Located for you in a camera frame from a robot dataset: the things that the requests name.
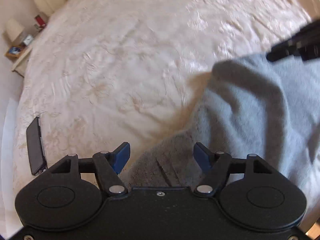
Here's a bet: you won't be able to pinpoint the grey sweatpants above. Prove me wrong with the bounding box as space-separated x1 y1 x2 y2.
125 54 319 205

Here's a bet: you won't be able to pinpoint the black smartphone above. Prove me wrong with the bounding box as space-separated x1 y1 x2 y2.
26 116 47 176

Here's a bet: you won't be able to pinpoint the cream embroidered bedspread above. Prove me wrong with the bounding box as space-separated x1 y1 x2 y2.
13 0 319 192

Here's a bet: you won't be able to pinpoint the wooden bedside table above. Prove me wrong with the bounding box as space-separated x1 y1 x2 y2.
6 43 33 77

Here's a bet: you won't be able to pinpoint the small white alarm clock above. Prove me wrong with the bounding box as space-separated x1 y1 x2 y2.
23 34 34 46

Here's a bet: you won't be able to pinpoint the red box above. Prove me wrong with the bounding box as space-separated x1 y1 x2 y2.
34 15 47 29

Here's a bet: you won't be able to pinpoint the white table lamp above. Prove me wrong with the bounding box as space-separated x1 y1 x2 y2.
5 18 25 42

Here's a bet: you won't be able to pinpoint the wooden picture frame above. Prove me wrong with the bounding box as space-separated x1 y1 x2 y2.
5 46 25 61

